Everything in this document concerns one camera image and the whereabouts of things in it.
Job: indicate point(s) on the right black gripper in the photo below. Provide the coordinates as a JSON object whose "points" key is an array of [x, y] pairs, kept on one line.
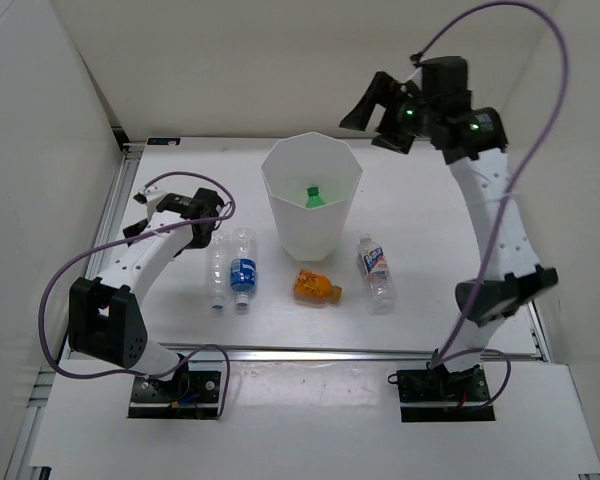
{"points": [[382, 90]]}

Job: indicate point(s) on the clear unlabelled plastic bottle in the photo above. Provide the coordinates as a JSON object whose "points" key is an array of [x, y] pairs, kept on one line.
{"points": [[217, 269]]}

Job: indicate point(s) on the blue label clear bottle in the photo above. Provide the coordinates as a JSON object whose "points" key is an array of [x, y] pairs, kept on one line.
{"points": [[243, 266]]}

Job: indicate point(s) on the green plastic bottle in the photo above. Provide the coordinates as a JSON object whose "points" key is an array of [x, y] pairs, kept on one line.
{"points": [[314, 198]]}

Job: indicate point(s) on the white label clear bottle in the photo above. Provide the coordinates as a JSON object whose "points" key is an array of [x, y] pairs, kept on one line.
{"points": [[376, 275]]}

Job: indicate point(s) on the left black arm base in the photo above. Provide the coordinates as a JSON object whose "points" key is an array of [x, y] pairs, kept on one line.
{"points": [[189, 395]]}

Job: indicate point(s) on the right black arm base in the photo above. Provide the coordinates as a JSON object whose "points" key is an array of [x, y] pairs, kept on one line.
{"points": [[436, 396]]}

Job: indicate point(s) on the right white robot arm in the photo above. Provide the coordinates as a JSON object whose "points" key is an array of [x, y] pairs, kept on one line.
{"points": [[473, 144]]}

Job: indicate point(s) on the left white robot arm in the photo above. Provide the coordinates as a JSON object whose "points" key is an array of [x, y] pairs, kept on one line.
{"points": [[105, 320]]}

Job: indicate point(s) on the white faceted plastic bin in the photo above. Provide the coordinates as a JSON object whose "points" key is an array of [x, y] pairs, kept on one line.
{"points": [[311, 180]]}

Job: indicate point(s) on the orange juice bottle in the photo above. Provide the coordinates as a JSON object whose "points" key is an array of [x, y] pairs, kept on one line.
{"points": [[315, 288]]}

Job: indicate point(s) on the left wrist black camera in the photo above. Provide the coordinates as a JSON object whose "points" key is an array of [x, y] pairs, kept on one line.
{"points": [[210, 199]]}

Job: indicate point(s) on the wrist black camera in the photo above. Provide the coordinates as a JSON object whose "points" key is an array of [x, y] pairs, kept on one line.
{"points": [[210, 199], [443, 77]]}

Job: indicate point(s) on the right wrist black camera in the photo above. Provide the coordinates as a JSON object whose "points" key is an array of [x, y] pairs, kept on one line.
{"points": [[443, 77]]}

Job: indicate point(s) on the aluminium front rail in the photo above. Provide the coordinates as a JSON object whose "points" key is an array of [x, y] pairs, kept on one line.
{"points": [[253, 354]]}

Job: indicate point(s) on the aluminium left frame rail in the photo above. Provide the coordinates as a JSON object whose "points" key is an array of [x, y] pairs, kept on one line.
{"points": [[19, 465]]}

